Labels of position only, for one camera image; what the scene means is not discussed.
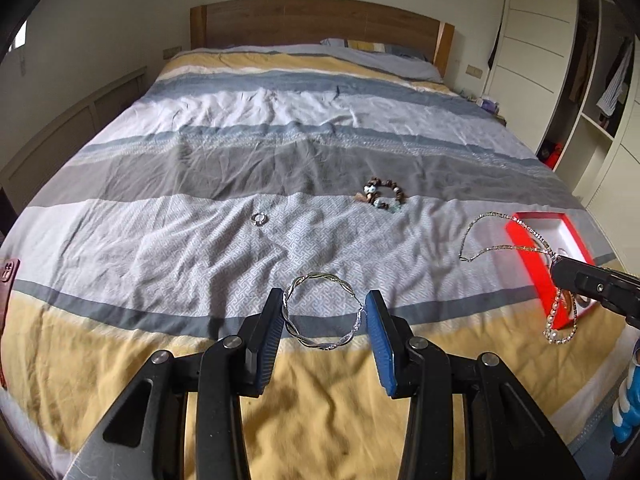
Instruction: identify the wooden headboard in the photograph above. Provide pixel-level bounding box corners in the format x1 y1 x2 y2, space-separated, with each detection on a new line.
190 0 456 78

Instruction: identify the silver pearl necklace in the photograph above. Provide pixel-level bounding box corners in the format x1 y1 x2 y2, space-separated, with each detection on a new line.
459 212 582 345

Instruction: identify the twisted silver bracelet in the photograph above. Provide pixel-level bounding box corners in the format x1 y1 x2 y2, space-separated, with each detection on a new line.
282 271 368 351

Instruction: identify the hanging striped shirt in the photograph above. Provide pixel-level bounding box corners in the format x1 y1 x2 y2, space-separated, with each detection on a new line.
596 40 634 116

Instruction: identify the red item in wardrobe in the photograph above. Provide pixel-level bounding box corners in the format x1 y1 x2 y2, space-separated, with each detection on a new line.
537 141 563 170

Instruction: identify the beige wall panelling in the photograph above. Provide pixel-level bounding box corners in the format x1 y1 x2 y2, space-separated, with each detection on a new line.
0 65 148 201

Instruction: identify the grey pillow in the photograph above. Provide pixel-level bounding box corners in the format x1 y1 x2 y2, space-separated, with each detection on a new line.
320 37 445 81

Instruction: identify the bedside clutter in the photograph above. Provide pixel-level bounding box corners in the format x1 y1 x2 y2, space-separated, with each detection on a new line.
462 91 507 126

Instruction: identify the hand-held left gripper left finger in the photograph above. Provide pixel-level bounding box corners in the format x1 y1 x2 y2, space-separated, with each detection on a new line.
62 287 286 480

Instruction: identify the phone in red case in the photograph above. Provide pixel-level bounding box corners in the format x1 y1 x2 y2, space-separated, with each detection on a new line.
0 258 21 311

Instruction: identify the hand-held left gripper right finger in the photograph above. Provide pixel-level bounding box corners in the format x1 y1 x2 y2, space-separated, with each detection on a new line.
365 290 586 480

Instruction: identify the red cardboard box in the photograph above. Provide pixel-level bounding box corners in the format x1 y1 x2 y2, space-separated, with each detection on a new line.
505 212 598 331

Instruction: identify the white wardrobe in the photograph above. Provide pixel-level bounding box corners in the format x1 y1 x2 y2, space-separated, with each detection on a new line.
482 0 640 221

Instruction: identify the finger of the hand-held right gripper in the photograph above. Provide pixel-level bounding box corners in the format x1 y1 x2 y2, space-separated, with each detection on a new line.
580 287 640 330
551 255 640 293

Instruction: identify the bed with striped duvet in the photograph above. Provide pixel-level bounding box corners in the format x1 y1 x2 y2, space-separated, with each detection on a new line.
0 42 631 480

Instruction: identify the brown wooden bead bracelet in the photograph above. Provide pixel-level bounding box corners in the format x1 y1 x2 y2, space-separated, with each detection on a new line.
359 176 408 212

